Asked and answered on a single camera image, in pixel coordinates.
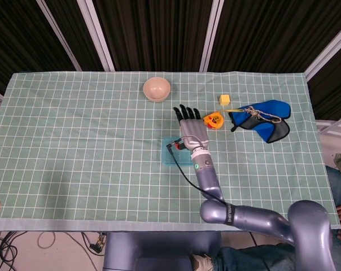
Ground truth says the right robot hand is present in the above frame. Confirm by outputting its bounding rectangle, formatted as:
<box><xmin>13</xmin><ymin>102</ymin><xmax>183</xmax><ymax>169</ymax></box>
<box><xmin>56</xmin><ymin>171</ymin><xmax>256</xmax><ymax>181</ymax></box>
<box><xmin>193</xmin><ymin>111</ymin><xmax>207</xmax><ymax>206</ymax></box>
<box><xmin>173</xmin><ymin>103</ymin><xmax>211</xmax><ymax>152</ymax></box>

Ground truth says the blue container lid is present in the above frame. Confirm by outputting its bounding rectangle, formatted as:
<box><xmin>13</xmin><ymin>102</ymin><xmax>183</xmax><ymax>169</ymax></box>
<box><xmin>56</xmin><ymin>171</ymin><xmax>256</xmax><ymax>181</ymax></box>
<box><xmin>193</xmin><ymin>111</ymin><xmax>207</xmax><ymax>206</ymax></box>
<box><xmin>161</xmin><ymin>137</ymin><xmax>194</xmax><ymax>167</ymax></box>

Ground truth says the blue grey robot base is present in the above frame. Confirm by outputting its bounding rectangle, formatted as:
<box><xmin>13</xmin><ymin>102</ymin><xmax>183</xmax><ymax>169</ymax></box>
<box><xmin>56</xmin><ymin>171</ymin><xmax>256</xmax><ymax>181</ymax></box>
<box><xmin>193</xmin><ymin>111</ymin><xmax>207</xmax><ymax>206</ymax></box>
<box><xmin>102</xmin><ymin>231</ymin><xmax>224</xmax><ymax>271</ymax></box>

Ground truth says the clear plastic container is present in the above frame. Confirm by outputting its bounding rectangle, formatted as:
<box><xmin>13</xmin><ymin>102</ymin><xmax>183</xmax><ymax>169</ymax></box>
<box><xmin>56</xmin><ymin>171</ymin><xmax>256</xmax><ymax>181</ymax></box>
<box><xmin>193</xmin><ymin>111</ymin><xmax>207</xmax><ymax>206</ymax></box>
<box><xmin>160</xmin><ymin>136</ymin><xmax>194</xmax><ymax>167</ymax></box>

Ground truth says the yellow tape measure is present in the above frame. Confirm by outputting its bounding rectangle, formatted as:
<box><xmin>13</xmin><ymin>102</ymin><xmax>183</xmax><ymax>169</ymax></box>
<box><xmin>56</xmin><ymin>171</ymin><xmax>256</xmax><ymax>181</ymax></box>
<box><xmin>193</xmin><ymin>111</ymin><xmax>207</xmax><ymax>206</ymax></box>
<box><xmin>202</xmin><ymin>108</ymin><xmax>246</xmax><ymax>130</ymax></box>

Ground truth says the beige bowl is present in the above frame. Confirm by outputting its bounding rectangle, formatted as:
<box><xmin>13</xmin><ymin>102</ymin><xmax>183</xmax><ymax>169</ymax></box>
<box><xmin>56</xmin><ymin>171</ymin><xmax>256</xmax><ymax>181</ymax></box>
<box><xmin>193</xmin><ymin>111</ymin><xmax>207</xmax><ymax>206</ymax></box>
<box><xmin>143</xmin><ymin>77</ymin><xmax>171</xmax><ymax>103</ymax></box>

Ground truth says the blue grey oven mitt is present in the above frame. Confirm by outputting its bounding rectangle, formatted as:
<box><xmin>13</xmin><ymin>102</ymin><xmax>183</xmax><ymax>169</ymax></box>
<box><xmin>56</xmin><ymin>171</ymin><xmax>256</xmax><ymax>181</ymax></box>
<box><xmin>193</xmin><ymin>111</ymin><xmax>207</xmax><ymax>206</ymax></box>
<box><xmin>229</xmin><ymin>99</ymin><xmax>291</xmax><ymax>144</ymax></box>

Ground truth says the green checked tablecloth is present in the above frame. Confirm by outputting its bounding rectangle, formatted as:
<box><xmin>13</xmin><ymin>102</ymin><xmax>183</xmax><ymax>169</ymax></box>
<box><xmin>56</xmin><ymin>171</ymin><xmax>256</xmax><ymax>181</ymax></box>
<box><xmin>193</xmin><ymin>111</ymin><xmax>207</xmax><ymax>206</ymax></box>
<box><xmin>0</xmin><ymin>70</ymin><xmax>341</xmax><ymax>234</ymax></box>

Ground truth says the black pleated curtain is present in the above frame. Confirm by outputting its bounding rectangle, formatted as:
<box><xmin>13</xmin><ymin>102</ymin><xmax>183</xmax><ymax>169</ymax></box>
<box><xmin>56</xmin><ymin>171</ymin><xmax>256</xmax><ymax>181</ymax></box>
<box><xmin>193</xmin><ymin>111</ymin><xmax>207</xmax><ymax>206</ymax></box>
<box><xmin>0</xmin><ymin>0</ymin><xmax>341</xmax><ymax>121</ymax></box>

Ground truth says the white sneaker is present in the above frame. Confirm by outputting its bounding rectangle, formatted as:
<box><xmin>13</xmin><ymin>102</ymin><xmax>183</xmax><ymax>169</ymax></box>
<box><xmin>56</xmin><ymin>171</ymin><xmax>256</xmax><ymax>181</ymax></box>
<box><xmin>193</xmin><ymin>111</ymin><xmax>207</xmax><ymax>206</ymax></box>
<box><xmin>190</xmin><ymin>253</ymin><xmax>215</xmax><ymax>271</ymax></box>

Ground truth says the black floor cable bundle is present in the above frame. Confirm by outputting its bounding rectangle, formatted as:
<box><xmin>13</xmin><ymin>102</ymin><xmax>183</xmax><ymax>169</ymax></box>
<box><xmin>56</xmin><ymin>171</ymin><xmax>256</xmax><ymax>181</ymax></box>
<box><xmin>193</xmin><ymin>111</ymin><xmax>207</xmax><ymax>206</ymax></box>
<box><xmin>0</xmin><ymin>231</ymin><xmax>19</xmax><ymax>271</ymax></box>

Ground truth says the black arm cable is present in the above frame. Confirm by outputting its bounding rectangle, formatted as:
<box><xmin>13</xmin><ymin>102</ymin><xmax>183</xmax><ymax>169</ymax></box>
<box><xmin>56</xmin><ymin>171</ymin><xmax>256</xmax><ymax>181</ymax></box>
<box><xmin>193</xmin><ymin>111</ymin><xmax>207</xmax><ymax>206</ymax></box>
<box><xmin>166</xmin><ymin>137</ymin><xmax>257</xmax><ymax>248</ymax></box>

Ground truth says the beige twine rope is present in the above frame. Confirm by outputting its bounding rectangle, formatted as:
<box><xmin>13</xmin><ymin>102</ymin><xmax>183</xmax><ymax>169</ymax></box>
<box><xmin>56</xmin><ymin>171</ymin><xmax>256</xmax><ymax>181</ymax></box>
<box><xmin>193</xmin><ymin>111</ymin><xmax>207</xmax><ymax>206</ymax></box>
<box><xmin>243</xmin><ymin>106</ymin><xmax>282</xmax><ymax>124</ymax></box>

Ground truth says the white frame post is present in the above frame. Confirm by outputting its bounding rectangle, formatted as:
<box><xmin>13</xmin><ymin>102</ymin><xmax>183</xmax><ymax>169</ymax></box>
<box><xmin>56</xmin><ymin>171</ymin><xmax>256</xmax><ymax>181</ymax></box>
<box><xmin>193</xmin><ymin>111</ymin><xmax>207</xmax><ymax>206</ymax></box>
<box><xmin>305</xmin><ymin>21</ymin><xmax>341</xmax><ymax>80</ymax></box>
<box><xmin>199</xmin><ymin>0</ymin><xmax>225</xmax><ymax>73</ymax></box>
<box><xmin>77</xmin><ymin>0</ymin><xmax>115</xmax><ymax>71</ymax></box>

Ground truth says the black yellow plug cable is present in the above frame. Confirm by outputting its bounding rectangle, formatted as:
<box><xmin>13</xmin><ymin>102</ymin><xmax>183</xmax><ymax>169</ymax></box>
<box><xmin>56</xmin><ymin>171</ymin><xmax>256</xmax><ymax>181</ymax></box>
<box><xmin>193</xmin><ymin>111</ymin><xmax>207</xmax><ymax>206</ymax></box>
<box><xmin>65</xmin><ymin>231</ymin><xmax>107</xmax><ymax>256</ymax></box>

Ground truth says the white frame rail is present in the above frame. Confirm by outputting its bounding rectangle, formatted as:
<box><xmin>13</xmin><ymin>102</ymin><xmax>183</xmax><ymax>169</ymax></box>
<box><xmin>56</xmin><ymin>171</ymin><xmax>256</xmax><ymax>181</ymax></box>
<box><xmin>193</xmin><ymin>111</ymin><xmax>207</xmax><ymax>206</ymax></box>
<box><xmin>314</xmin><ymin>112</ymin><xmax>341</xmax><ymax>135</ymax></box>

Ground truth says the thin grey frame post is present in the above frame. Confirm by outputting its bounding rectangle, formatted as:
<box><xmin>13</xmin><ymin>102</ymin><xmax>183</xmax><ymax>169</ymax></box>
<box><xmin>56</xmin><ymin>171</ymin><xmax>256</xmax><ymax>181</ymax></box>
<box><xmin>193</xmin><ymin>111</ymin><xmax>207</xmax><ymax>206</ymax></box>
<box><xmin>36</xmin><ymin>0</ymin><xmax>82</xmax><ymax>71</ymax></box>

